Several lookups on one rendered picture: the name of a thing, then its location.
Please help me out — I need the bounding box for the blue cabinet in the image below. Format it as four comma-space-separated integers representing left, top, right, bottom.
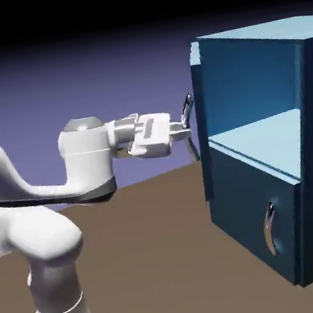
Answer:
178, 13, 313, 302

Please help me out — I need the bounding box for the curved silver door handle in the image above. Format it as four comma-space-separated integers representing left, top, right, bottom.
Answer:
258, 199, 284, 258
176, 92, 205, 164

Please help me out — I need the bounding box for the blue cabinet door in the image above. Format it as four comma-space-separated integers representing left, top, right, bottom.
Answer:
199, 133, 313, 299
179, 40, 227, 204

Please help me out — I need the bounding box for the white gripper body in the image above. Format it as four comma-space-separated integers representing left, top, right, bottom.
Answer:
121, 109, 178, 162

